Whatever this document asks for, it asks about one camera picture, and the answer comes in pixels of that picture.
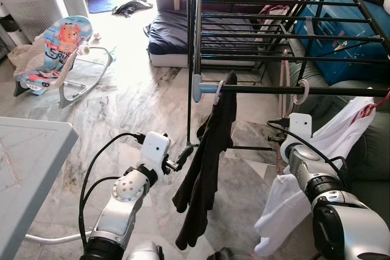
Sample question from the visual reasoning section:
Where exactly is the red hanger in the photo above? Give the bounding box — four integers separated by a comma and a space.
360, 86, 390, 118

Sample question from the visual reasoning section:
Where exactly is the grey robot left leg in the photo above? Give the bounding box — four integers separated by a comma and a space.
125, 242, 165, 260

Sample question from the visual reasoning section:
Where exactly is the grey robot leg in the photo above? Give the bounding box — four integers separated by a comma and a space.
207, 247, 239, 260
125, 242, 165, 260

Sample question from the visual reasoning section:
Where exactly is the grey robot right leg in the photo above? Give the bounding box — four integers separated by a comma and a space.
207, 247, 239, 260

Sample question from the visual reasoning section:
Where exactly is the navy floor mattress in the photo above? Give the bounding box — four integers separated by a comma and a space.
147, 9, 260, 68

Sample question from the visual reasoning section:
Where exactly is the black metal drying rack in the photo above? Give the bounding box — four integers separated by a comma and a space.
186, 0, 390, 151

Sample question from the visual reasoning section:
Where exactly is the white folding table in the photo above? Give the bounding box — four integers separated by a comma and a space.
0, 117, 92, 260

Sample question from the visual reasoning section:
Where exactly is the black cloth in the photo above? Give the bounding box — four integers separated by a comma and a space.
112, 0, 154, 18

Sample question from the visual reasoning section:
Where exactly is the colourful baby bouncer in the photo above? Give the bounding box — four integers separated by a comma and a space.
12, 15, 115, 110

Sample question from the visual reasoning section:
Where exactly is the dark green leather sofa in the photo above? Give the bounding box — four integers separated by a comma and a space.
285, 36, 390, 236

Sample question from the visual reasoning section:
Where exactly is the white garment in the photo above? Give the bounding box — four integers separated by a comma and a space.
253, 96, 378, 257

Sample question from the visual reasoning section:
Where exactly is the blue floor mat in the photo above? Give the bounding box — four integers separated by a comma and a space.
87, 0, 127, 15

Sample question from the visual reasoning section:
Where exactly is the white perforated laundry basket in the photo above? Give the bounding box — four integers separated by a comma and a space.
0, 0, 69, 44

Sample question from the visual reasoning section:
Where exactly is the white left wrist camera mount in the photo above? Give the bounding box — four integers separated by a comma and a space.
138, 130, 172, 174

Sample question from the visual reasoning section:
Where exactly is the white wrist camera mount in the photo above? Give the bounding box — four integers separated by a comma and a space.
286, 113, 315, 150
138, 130, 172, 174

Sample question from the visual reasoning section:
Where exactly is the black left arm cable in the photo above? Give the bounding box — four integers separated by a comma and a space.
78, 132, 147, 250

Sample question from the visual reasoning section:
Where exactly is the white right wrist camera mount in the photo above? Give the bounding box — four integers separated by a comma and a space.
286, 113, 315, 150

